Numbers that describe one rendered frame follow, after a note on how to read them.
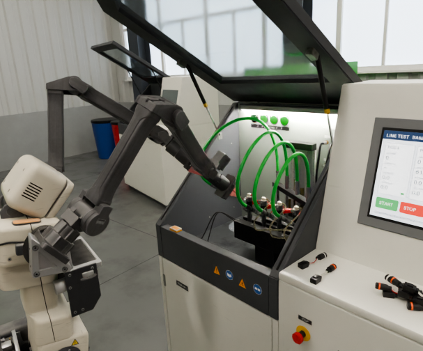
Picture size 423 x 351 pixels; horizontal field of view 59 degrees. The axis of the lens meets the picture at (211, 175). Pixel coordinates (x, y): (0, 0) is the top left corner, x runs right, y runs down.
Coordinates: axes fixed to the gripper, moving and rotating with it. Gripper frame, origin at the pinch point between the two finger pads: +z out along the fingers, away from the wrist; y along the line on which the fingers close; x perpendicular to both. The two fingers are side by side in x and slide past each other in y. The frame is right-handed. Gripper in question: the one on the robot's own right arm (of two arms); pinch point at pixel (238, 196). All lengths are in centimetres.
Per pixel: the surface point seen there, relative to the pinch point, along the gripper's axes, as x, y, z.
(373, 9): 226, 318, 163
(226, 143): 33.2, 21.0, -1.8
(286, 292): -45.2, -19.9, 4.9
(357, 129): -42, 38, -5
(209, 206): 29.7, -9.7, 9.4
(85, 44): 724, 133, -37
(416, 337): -82, -9, 9
